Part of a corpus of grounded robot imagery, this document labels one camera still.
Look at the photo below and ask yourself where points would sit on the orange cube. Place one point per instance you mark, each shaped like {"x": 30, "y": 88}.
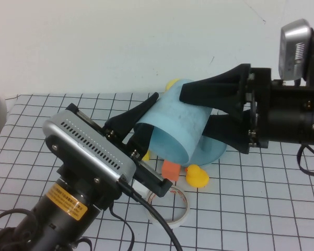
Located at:
{"x": 169, "y": 170}

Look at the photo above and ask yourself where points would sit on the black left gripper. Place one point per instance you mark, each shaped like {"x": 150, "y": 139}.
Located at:
{"x": 156, "y": 183}

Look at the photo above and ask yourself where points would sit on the white tape roll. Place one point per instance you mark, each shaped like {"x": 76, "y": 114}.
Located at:
{"x": 169, "y": 224}

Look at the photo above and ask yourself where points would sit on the blue cup stand with posts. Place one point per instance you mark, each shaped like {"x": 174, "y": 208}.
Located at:
{"x": 211, "y": 151}

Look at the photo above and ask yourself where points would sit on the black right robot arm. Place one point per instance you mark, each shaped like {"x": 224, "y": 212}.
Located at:
{"x": 297, "y": 120}

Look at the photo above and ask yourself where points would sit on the yellow plastic cup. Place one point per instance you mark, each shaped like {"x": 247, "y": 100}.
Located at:
{"x": 172, "y": 84}

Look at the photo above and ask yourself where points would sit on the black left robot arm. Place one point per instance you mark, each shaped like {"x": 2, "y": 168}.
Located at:
{"x": 55, "y": 225}

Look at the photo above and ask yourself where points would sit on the yellow rubber duck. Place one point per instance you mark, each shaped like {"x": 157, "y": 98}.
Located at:
{"x": 197, "y": 177}

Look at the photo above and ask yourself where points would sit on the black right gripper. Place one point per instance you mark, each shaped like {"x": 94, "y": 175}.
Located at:
{"x": 261, "y": 117}

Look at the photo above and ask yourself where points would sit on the light blue plastic cup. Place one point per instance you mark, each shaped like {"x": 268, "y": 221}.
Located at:
{"x": 177, "y": 123}

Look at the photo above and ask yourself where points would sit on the yellow cube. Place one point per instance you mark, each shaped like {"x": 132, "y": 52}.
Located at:
{"x": 146, "y": 157}

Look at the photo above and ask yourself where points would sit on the white checkered tablecloth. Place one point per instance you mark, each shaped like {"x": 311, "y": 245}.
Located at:
{"x": 250, "y": 209}

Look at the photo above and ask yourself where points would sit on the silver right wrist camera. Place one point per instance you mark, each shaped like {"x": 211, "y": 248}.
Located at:
{"x": 295, "y": 47}

